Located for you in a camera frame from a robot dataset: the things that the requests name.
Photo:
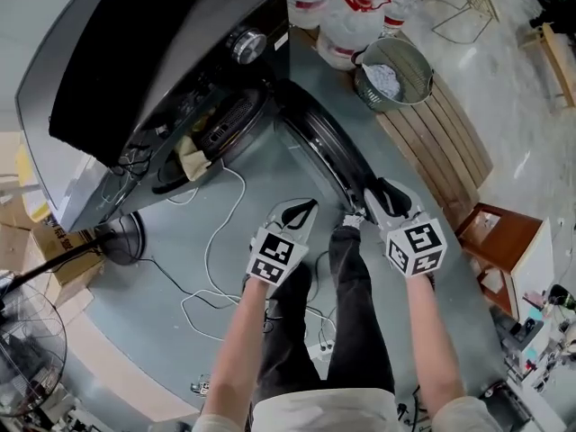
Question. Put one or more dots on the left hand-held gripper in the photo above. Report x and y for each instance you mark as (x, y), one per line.
(276, 257)

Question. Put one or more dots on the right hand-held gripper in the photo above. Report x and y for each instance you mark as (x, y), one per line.
(416, 250)

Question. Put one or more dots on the dark round washing machine door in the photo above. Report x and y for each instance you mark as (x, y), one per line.
(328, 142)

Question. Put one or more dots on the person's right forearm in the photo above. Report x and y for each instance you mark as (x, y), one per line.
(436, 344)

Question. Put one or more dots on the person's left forearm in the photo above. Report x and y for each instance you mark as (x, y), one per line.
(236, 353)

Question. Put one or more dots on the dark grey washing machine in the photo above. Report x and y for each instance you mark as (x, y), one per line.
(148, 106)

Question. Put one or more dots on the person's right black shoe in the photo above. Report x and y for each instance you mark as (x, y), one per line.
(353, 220)

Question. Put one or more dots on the slatted wooden platform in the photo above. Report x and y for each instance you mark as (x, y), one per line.
(441, 151)

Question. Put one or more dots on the black wristband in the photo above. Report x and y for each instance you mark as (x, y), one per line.
(431, 280)

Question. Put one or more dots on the person's black trousers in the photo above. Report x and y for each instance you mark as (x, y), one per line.
(351, 308)

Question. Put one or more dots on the brown wooden stool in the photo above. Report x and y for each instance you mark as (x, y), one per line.
(499, 241)

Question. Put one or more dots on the beige laundry cloth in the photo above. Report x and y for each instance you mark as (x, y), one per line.
(194, 160)

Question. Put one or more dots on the white power strip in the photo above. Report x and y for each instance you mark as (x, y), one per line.
(323, 350)

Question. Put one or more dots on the white flat board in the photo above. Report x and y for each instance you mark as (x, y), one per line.
(535, 268)

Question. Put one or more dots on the black standing fan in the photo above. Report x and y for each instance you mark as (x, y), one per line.
(121, 241)

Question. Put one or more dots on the small black white patterned block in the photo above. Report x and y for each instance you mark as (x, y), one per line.
(201, 386)

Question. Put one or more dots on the person's beige shirt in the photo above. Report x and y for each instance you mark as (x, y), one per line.
(337, 414)

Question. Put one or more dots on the large cardboard box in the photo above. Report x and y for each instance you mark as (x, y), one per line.
(72, 259)

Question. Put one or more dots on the black cloth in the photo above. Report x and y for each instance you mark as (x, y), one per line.
(121, 61)

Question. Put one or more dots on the small cardboard box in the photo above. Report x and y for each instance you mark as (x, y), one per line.
(18, 259)

